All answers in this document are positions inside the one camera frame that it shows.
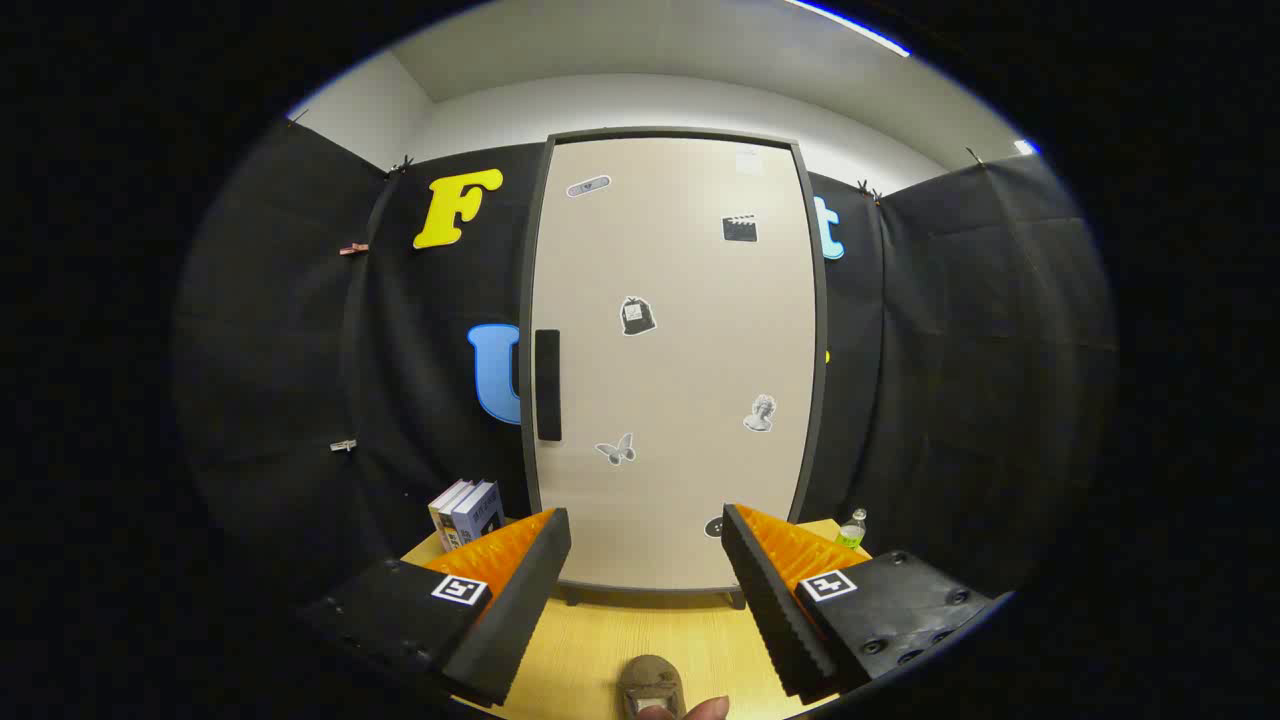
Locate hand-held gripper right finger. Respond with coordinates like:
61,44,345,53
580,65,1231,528
721,503,996,703

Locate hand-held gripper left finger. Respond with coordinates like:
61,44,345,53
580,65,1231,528
300,507,572,707

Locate brown fuzzy shoe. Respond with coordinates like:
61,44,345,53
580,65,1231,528
617,655,688,719

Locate black door handle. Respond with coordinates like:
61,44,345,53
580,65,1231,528
535,329,563,442

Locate beige shoe cabinet door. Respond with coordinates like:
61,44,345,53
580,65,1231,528
529,137,820,592

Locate grey shoe cabinet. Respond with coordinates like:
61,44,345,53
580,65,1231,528
518,127,830,610

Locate blue-cover book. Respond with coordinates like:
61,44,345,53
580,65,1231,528
452,482,506,551
440,481,485,552

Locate white-cover book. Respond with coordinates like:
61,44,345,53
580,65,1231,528
428,479,469,549

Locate black backdrop cloth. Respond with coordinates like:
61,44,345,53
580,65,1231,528
170,118,1116,601

